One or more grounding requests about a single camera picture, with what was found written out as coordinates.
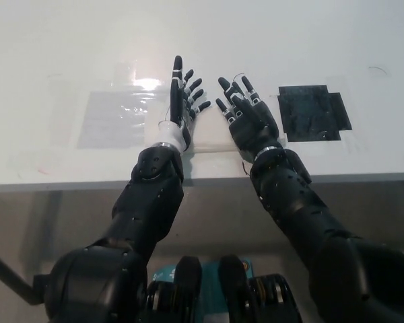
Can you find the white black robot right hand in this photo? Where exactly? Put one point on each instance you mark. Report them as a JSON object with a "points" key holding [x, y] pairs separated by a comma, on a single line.
{"points": [[252, 128]]}

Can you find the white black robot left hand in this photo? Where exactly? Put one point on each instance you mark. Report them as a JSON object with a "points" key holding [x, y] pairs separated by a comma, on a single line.
{"points": [[176, 101]]}

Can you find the black metal table leg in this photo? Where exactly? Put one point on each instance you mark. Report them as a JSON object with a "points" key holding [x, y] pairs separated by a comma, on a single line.
{"points": [[6, 272]]}

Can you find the clear plastic sheet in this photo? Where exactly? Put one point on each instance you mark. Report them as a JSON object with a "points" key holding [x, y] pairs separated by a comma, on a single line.
{"points": [[111, 121], [64, 117]]}

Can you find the black teal robot torso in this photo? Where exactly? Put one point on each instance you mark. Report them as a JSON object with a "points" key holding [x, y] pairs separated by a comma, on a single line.
{"points": [[229, 296]]}

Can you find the black tape patch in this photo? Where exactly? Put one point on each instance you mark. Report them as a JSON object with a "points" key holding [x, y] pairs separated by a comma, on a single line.
{"points": [[306, 114]]}

